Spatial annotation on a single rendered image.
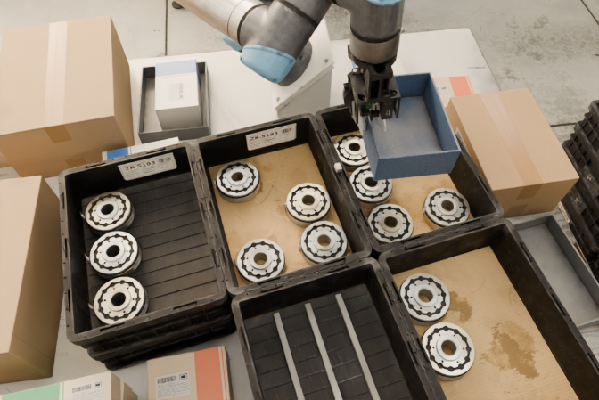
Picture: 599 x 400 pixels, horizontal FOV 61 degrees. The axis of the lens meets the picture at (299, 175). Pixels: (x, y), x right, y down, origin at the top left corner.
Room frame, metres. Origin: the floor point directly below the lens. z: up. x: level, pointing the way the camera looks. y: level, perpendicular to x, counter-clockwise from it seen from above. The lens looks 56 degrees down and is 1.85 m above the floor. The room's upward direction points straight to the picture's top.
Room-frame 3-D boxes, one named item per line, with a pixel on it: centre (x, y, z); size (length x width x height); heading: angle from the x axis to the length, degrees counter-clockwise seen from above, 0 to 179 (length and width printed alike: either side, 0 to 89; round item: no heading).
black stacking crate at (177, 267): (0.49, 0.34, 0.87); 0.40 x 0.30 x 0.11; 17
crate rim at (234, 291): (0.58, 0.05, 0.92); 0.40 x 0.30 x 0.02; 17
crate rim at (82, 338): (0.49, 0.34, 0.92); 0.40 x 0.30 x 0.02; 17
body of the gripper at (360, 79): (0.59, -0.12, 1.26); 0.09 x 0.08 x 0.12; 7
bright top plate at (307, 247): (0.50, -0.05, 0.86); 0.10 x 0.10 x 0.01
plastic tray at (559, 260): (0.48, -0.58, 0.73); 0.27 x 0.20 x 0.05; 16
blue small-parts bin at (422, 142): (0.63, -0.20, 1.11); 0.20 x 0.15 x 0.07; 7
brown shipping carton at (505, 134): (0.80, -0.54, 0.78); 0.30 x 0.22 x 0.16; 9
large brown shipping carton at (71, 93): (0.99, 0.65, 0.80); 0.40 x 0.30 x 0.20; 13
